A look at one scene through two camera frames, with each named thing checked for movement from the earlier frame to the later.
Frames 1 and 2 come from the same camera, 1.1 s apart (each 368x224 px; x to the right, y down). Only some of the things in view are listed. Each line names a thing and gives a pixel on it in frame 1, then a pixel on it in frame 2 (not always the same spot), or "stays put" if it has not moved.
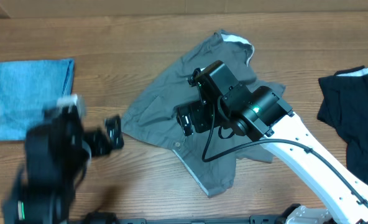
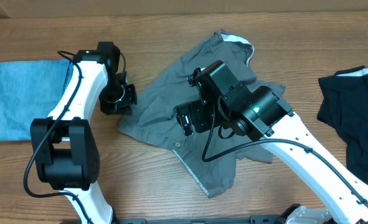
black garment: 351,100 stays put
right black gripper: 186,119 stays put
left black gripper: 114,133 → 125,109
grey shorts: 214,154 stays put
